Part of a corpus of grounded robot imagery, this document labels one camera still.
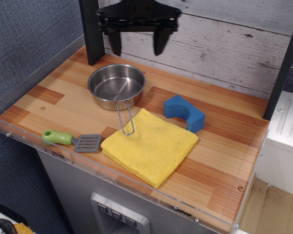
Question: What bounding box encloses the yellow black object bottom left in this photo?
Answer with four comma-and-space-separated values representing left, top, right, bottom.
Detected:
0, 218, 34, 234

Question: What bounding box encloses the yellow folded cloth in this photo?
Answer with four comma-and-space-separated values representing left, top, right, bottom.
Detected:
101, 108, 198, 188

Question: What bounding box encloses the white toy sink unit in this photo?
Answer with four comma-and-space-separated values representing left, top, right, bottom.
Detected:
255, 91, 293, 194

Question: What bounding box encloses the blue arch block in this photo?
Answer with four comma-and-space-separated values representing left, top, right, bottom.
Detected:
164, 95, 206, 133

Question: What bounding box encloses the clear acrylic table guard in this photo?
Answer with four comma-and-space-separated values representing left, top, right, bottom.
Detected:
0, 27, 279, 227

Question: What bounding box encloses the black right post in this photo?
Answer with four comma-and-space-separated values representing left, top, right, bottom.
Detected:
263, 35, 293, 120

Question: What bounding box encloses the grey toy fridge cabinet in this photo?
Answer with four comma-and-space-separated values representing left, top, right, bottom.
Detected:
38, 151, 236, 234

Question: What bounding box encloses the silver metal pan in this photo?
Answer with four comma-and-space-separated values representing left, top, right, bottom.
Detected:
87, 64, 146, 136

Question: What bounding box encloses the silver dispenser button panel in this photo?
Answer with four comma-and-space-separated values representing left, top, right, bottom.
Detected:
90, 192, 151, 234

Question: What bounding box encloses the black post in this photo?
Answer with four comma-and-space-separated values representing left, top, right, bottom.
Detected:
263, 35, 293, 120
79, 0, 105, 65

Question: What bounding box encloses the green handled grey spatula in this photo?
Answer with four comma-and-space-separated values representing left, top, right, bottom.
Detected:
42, 129, 102, 153

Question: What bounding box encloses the black left post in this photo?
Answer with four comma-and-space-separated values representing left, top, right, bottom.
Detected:
79, 0, 105, 65

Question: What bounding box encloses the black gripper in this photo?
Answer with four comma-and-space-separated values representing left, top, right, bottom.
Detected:
96, 0, 181, 56

